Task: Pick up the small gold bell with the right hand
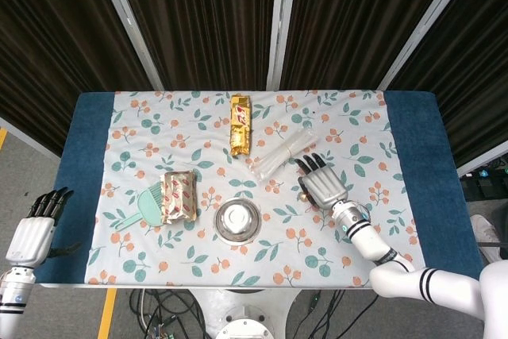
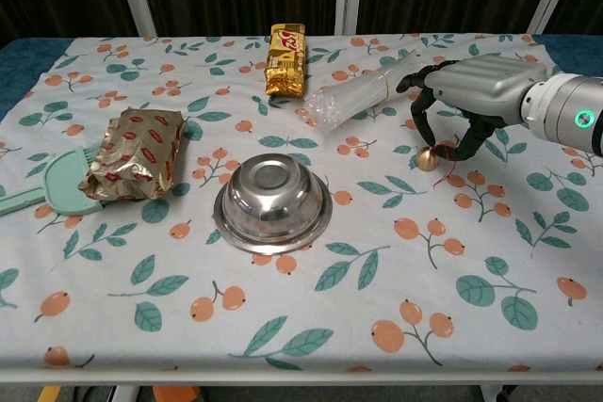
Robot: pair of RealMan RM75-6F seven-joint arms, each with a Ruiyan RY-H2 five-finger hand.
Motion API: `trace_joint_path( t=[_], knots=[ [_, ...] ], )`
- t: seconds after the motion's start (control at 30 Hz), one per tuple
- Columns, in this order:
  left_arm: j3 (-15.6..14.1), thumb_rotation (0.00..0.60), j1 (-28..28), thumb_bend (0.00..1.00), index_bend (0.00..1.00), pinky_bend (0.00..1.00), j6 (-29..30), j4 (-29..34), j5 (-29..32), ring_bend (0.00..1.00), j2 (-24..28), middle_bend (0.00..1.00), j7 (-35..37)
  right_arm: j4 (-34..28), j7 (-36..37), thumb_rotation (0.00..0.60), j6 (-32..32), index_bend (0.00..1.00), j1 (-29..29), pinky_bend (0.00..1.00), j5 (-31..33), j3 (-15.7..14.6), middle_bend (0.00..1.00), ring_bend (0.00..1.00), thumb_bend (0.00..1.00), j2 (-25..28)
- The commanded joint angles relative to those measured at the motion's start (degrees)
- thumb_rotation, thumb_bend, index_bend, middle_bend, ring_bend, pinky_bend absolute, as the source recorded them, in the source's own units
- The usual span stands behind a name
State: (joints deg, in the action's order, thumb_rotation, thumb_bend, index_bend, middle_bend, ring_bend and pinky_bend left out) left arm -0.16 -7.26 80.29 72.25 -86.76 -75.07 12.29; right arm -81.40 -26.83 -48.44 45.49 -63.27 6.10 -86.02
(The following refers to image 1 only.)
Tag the floral white tablecloth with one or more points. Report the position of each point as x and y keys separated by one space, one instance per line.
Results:
x=254 y=263

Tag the blue table cover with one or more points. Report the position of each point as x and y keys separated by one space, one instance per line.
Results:
x=79 y=164

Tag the black equipment with cyan lights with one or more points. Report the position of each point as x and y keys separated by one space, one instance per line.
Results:
x=484 y=184

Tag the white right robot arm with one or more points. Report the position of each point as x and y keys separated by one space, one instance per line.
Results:
x=373 y=239

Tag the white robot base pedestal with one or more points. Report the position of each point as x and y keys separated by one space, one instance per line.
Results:
x=242 y=307

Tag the crumpled gold wrapper red lips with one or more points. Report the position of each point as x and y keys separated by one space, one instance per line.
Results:
x=178 y=196

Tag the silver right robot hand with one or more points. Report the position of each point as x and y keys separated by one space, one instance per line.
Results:
x=323 y=186

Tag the bundle of clear straws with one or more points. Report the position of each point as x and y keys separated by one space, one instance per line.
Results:
x=283 y=154

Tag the mint green brush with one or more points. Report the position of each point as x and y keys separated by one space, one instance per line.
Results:
x=148 y=208

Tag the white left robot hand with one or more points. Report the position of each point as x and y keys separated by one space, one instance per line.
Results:
x=29 y=239

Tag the gold foil snack bar pack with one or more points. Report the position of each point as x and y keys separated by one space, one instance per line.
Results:
x=241 y=124

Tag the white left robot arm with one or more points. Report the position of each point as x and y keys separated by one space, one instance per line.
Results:
x=14 y=291

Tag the white partition post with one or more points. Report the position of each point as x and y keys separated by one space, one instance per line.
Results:
x=428 y=25
x=282 y=25
x=482 y=161
x=129 y=25

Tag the upturned stainless steel bowl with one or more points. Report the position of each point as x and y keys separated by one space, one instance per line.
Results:
x=237 y=220

